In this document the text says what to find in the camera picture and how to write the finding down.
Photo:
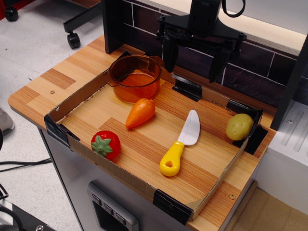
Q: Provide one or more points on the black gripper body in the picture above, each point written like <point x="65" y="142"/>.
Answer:
<point x="202" y="29"/>

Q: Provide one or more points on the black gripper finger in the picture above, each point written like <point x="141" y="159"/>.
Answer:
<point x="220" y="60"/>
<point x="170" y="53"/>

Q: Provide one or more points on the yellow handled toy knife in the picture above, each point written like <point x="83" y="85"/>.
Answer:
<point x="170" y="162"/>

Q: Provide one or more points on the amber transparent plastic pot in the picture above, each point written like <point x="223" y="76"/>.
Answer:
<point x="135" y="76"/>

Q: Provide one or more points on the cardboard fence with black tape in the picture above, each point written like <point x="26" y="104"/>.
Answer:
<point x="214" y="173"/>

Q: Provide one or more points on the orange toy carrot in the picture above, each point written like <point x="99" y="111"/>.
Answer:
<point x="143" y="110"/>

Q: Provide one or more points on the yellow toy potato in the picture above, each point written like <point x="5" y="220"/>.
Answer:
<point x="239" y="126"/>

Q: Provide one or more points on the black office chair base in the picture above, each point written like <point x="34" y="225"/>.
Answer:
<point x="92" y="9"/>

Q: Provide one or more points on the red toy tomato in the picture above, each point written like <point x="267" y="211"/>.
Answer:
<point x="106" y="144"/>

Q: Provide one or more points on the black caster wheel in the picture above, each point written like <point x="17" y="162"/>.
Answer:
<point x="11" y="14"/>

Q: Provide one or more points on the grey toy oven panel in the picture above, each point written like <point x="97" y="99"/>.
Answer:
<point x="111" y="216"/>

